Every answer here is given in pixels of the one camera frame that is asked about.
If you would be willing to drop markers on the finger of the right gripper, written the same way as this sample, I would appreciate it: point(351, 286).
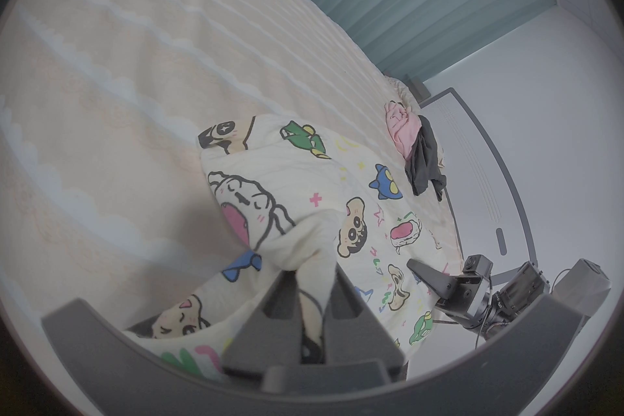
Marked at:
point(434, 280)

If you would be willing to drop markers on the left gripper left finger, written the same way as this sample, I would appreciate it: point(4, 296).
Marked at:
point(273, 336)

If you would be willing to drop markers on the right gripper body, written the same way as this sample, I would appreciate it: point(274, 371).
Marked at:
point(465, 299)

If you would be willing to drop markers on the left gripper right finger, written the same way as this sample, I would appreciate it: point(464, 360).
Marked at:
point(356, 336)

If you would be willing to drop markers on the white printed pyjama top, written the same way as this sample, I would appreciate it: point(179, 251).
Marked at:
point(317, 199)

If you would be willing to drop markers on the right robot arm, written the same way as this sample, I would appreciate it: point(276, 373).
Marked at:
point(580, 287)

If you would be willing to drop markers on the bed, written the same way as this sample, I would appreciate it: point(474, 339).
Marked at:
point(146, 87)

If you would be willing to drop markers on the black garment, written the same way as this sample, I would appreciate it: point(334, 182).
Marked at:
point(424, 160)

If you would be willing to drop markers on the pink garment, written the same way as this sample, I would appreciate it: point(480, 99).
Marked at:
point(402, 126)

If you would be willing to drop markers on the grey bedside table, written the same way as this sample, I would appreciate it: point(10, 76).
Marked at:
point(417, 87)

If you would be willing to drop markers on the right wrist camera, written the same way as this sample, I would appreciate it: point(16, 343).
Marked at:
point(477, 265)

